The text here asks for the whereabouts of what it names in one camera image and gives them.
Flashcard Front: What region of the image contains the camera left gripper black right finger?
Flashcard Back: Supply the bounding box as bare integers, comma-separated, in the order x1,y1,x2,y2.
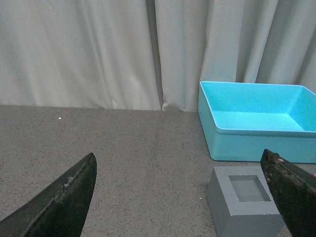
260,149,316,237

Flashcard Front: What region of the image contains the camera left gripper black left finger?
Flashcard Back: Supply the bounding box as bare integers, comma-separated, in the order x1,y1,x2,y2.
0,153,97,237

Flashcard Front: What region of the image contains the gray block with square hole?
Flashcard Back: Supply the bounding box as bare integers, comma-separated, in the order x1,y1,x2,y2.
206,166,284,237

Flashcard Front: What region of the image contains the light blue plastic box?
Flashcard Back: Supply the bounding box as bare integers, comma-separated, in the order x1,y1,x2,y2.
198,81,316,164

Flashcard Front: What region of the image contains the white curtain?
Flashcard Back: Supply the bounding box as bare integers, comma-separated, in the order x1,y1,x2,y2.
0,0,316,112

